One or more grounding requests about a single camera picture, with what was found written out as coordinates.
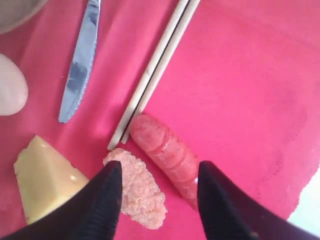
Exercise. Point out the silver table knife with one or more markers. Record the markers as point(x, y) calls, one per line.
point(82, 62)

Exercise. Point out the orange fried chicken piece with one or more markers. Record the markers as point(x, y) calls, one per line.
point(142, 198)

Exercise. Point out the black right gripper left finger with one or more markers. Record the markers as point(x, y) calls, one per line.
point(92, 214)

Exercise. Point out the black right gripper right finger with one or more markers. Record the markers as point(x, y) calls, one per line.
point(228, 213)

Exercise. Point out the brown wooden plate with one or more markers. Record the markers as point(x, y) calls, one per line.
point(14, 13)

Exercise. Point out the red sausage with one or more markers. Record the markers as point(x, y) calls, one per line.
point(169, 153)

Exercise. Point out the brown egg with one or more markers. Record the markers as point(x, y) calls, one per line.
point(13, 87)

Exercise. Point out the yellow cheese wedge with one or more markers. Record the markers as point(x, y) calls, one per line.
point(46, 179)

